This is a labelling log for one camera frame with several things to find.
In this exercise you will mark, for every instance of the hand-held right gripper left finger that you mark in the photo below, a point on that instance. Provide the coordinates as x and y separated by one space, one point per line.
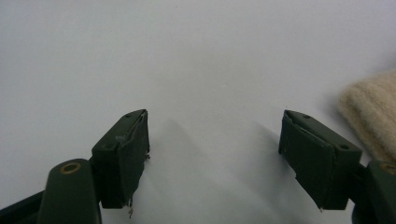
120 161

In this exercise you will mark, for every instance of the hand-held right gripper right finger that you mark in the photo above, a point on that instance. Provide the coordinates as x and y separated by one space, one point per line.
317 161

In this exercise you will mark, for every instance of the beige fuzzy glove orange fingertips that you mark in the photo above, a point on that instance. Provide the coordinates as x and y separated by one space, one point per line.
373 115

